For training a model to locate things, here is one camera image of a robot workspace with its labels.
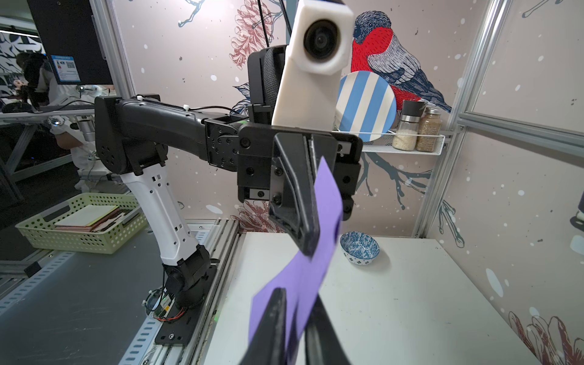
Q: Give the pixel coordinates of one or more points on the green plastic basket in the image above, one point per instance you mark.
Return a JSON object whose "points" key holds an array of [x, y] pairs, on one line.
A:
{"points": [[88, 222]]}

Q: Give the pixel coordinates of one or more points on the blue patterned bowl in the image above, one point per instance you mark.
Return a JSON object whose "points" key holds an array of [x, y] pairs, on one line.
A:
{"points": [[359, 248]]}

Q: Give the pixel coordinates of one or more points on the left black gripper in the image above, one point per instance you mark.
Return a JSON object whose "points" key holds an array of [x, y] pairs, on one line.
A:
{"points": [[280, 164]]}

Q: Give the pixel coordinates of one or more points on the white wire wall shelf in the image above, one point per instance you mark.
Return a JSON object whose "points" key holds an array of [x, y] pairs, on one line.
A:
{"points": [[381, 143]]}

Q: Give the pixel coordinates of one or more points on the blue white striped plate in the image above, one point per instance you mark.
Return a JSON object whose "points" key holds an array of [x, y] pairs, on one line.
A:
{"points": [[366, 106]]}

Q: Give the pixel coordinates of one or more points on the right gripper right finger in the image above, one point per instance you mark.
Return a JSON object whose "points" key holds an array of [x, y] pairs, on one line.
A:
{"points": [[322, 346]]}

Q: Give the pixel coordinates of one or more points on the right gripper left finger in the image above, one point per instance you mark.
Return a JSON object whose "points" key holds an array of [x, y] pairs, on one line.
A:
{"points": [[267, 329]]}

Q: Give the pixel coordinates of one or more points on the small seed spice jar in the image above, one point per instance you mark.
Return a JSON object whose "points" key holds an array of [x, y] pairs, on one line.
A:
{"points": [[428, 130]]}

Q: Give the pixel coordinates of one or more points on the black lid spice grinder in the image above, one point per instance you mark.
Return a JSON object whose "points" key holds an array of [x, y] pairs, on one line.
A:
{"points": [[408, 125]]}

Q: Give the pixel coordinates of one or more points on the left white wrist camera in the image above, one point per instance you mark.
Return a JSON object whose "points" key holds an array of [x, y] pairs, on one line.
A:
{"points": [[318, 51]]}

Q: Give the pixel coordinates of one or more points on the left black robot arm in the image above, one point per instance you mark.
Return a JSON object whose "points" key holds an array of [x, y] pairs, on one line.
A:
{"points": [[133, 137]]}

